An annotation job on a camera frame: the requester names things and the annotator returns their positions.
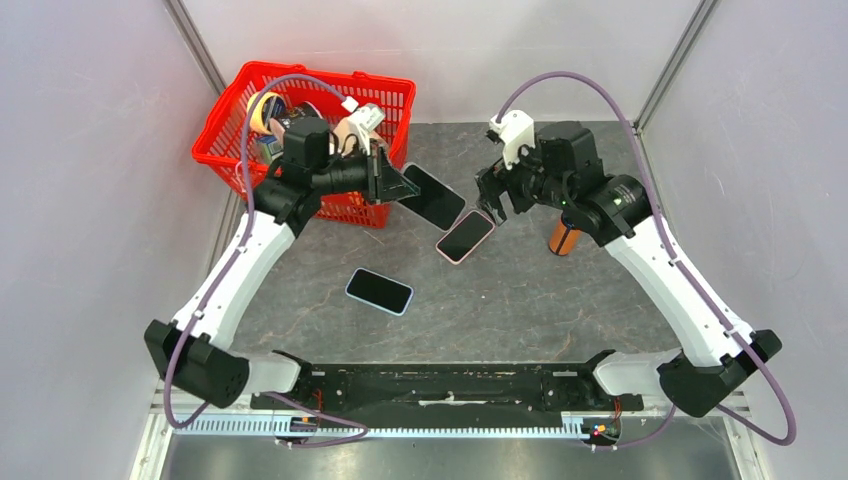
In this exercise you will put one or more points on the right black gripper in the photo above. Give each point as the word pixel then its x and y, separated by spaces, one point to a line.
pixel 492 181

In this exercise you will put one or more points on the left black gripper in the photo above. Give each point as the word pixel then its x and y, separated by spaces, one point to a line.
pixel 384 183

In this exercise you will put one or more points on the clear phone case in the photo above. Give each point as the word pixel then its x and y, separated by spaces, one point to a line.
pixel 462 199

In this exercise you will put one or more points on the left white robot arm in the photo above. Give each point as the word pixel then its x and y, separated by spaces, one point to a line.
pixel 192 351

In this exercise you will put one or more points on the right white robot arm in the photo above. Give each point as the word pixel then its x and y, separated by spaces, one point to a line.
pixel 559 167

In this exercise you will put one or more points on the phone in pink case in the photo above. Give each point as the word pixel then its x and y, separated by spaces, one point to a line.
pixel 456 245

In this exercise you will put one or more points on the phone in blue case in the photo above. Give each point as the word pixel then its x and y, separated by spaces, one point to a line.
pixel 379 291

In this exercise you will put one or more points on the orange bottle blue cap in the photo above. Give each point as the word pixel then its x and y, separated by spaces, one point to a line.
pixel 564 237

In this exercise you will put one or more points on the dark printed can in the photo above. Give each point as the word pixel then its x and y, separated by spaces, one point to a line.
pixel 297 112

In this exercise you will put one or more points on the blue small box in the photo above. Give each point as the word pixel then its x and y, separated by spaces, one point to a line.
pixel 268 148

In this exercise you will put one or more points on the yellow tape roll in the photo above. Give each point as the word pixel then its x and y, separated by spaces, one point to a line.
pixel 264 108

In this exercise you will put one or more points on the red plastic basket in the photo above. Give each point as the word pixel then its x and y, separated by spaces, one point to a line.
pixel 218 145

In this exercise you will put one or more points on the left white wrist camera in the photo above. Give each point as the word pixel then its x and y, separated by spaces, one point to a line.
pixel 363 122

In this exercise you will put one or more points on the white toothed cable duct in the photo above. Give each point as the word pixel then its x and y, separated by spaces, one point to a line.
pixel 287 426

